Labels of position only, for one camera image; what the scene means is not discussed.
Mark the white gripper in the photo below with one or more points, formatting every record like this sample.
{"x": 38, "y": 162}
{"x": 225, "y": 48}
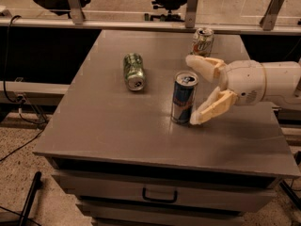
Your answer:
{"x": 245, "y": 81}

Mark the blue silver redbull can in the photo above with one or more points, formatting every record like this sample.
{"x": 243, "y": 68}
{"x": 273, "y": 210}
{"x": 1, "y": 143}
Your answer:
{"x": 185, "y": 86}

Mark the white 7up can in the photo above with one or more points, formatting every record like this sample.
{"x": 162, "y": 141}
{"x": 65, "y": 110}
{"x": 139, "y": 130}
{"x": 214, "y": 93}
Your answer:
{"x": 202, "y": 42}

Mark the green can lying down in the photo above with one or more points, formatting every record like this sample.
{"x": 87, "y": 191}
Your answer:
{"x": 133, "y": 72}

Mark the grey drawer cabinet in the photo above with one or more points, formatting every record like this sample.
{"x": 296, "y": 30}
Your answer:
{"x": 107, "y": 143}

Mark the black floor bar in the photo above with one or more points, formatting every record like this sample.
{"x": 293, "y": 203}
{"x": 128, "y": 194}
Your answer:
{"x": 35, "y": 186}

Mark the metal rail frame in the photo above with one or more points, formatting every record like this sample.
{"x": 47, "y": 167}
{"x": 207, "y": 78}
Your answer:
{"x": 222, "y": 16}

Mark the black drawer handle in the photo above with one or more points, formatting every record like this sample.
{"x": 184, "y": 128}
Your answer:
{"x": 146, "y": 196}

